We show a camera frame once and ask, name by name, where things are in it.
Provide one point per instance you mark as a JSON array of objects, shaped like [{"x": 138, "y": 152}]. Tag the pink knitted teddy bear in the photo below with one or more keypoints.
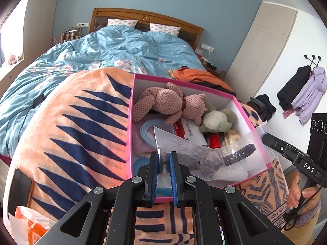
[{"x": 168, "y": 102}]

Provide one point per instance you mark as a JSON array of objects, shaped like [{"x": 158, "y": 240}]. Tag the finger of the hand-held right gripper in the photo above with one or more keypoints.
[{"x": 281, "y": 145}]

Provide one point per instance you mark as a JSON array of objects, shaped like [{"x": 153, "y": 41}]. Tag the cluttered wooden nightstand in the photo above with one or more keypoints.
[{"x": 212, "y": 66}]

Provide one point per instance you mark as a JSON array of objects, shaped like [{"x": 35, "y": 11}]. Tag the pink cardboard box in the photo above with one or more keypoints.
[{"x": 244, "y": 117}]

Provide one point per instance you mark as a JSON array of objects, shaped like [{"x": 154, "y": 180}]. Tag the smartphone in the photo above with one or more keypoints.
[{"x": 19, "y": 191}]

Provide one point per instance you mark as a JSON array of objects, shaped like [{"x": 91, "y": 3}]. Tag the white patterned pillow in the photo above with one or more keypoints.
[
  {"x": 164, "y": 28},
  {"x": 122, "y": 23}
]

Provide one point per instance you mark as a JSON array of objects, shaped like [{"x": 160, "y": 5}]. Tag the purple hoodie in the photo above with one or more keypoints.
[{"x": 311, "y": 94}]

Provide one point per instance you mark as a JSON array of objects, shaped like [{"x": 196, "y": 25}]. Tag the yellow wipes pack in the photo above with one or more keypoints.
[{"x": 232, "y": 136}]

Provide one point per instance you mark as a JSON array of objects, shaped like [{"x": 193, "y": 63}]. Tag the red cloth item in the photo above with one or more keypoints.
[{"x": 214, "y": 140}]

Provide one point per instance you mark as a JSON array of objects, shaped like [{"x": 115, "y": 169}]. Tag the pink garment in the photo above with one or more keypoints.
[{"x": 287, "y": 113}]

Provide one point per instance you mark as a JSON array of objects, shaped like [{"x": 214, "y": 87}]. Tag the person's right hand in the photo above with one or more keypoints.
[{"x": 293, "y": 191}]

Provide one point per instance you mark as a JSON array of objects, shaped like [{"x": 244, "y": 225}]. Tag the light blue round lid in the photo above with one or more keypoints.
[{"x": 141, "y": 163}]

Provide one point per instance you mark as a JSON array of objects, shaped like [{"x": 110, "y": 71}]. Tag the person's right forearm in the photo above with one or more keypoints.
[{"x": 306, "y": 220}]

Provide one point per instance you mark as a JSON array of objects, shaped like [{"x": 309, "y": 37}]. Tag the pink windowsill ornament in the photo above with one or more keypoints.
[{"x": 12, "y": 58}]

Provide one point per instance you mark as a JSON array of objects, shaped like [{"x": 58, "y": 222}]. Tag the bedside clutter of bottles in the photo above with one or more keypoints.
[{"x": 71, "y": 34}]

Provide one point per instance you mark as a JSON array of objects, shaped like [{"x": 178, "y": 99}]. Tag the white packet with red label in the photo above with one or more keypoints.
[{"x": 191, "y": 132}]

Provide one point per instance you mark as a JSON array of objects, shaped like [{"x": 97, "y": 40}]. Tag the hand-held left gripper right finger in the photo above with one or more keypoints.
[{"x": 174, "y": 181}]

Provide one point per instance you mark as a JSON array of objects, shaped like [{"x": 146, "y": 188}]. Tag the black wall coat hook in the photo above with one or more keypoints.
[{"x": 313, "y": 60}]

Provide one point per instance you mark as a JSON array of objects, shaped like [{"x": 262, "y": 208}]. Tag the blue floral duvet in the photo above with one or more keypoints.
[{"x": 115, "y": 48}]

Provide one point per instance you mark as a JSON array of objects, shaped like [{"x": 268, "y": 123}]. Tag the black coat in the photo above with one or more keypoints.
[{"x": 293, "y": 86}]

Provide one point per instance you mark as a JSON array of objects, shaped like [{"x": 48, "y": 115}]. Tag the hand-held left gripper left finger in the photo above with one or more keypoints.
[{"x": 153, "y": 181}]

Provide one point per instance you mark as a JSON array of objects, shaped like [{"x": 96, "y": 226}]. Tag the orange patterned blanket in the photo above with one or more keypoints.
[{"x": 76, "y": 122}]

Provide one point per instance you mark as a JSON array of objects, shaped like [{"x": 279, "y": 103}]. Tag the orange cloth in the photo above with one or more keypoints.
[{"x": 201, "y": 75}]

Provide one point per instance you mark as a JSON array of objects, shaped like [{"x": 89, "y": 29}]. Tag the wooden headboard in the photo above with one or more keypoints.
[{"x": 122, "y": 14}]

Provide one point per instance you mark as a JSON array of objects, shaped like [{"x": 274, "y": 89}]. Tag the green plush toy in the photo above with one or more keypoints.
[{"x": 214, "y": 118}]

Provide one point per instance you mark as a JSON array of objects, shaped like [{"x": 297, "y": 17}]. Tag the dark clothes pile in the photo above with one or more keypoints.
[{"x": 263, "y": 106}]

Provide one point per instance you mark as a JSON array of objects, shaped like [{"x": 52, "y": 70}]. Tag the clear zip bag with belt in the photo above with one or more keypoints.
[{"x": 204, "y": 155}]

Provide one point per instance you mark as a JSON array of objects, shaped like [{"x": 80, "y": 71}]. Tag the orange and white packet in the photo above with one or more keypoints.
[{"x": 30, "y": 229}]

